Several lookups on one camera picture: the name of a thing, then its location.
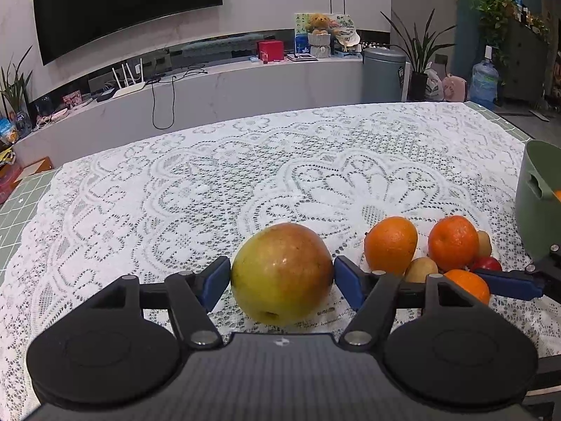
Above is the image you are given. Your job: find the brown kiwi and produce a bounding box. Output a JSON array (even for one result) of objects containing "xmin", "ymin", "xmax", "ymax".
[
  {"xmin": 476, "ymin": 230, "xmax": 493, "ymax": 259},
  {"xmin": 403, "ymin": 256, "xmax": 438, "ymax": 283}
]

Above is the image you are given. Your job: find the potted long-leaf plant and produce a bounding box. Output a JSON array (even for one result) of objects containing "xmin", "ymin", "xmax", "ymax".
[{"xmin": 380, "ymin": 9, "xmax": 455, "ymax": 102}]

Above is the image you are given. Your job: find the left brown kiwi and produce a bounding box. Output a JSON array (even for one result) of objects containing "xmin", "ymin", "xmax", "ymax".
[{"xmin": 403, "ymin": 256, "xmax": 438, "ymax": 283}]

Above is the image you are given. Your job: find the right brown kiwi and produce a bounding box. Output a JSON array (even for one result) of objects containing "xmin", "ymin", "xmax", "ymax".
[{"xmin": 476, "ymin": 230, "xmax": 493, "ymax": 259}]

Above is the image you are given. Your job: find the green colander bowl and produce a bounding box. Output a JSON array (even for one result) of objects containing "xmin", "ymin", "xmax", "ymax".
[{"xmin": 515, "ymin": 140, "xmax": 561, "ymax": 260}]

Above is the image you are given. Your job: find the blue water jug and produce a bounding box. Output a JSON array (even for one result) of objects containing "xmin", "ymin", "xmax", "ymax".
[{"xmin": 469, "ymin": 46, "xmax": 499, "ymax": 110}]

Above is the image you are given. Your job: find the white lace tablecloth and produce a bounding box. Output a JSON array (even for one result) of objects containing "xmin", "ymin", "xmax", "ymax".
[{"xmin": 1, "ymin": 103, "xmax": 560, "ymax": 420}]

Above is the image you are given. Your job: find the left back orange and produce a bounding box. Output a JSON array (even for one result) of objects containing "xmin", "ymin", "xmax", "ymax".
[{"xmin": 364, "ymin": 217, "xmax": 418, "ymax": 278}]

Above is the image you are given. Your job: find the grey trash bin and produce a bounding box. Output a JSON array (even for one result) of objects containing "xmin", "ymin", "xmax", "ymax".
[{"xmin": 361, "ymin": 48, "xmax": 407, "ymax": 103}]

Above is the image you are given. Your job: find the red-green apple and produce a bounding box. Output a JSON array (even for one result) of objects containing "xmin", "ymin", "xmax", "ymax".
[{"xmin": 230, "ymin": 222, "xmax": 334, "ymax": 326}]

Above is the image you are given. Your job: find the left potted plant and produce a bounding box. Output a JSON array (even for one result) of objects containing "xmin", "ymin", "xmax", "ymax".
[{"xmin": 1, "ymin": 46, "xmax": 32, "ymax": 138}]

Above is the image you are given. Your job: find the orange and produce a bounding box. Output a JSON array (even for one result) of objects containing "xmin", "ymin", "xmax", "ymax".
[
  {"xmin": 364, "ymin": 217, "xmax": 418, "ymax": 278},
  {"xmin": 428, "ymin": 216, "xmax": 479, "ymax": 272}
]

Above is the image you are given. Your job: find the orange cardboard box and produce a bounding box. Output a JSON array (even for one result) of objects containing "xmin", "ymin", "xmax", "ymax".
[{"xmin": 17, "ymin": 157, "xmax": 53, "ymax": 181}]

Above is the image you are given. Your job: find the red box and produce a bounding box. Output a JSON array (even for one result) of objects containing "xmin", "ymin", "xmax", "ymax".
[{"xmin": 257, "ymin": 40, "xmax": 284, "ymax": 63}]

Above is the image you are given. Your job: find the right back orange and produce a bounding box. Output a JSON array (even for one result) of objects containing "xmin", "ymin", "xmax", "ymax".
[{"xmin": 428, "ymin": 216, "xmax": 479, "ymax": 272}]

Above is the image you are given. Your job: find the white wifi router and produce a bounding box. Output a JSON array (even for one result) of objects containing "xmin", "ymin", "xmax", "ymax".
[{"xmin": 112, "ymin": 59, "xmax": 147, "ymax": 98}]

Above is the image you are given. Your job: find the red tomato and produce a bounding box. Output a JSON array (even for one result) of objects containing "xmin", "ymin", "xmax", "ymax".
[{"xmin": 469, "ymin": 256, "xmax": 503, "ymax": 272}]

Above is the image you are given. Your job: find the trailing green plant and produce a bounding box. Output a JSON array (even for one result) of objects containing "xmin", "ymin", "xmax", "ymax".
[{"xmin": 472, "ymin": 0, "xmax": 514, "ymax": 67}]

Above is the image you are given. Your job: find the white plastic bag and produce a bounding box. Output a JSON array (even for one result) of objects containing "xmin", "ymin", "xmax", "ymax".
[{"xmin": 425, "ymin": 67, "xmax": 444, "ymax": 102}]

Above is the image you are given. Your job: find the pink piggy heater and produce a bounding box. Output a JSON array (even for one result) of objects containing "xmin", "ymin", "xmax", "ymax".
[{"xmin": 442, "ymin": 74, "xmax": 468, "ymax": 103}]

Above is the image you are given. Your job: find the black power cable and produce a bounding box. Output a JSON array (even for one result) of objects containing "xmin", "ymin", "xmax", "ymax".
[{"xmin": 151, "ymin": 64, "xmax": 208, "ymax": 131}]

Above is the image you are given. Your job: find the teddy bear toy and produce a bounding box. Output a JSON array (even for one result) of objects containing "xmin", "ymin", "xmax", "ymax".
[{"xmin": 306, "ymin": 13, "xmax": 332, "ymax": 34}]

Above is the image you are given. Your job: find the white tv cabinet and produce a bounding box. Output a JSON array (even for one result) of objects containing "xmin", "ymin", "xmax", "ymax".
[{"xmin": 14, "ymin": 58, "xmax": 362, "ymax": 165}]

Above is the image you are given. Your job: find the dark drawer cabinet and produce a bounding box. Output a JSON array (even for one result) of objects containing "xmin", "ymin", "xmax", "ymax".
[{"xmin": 503, "ymin": 19, "xmax": 549, "ymax": 103}]

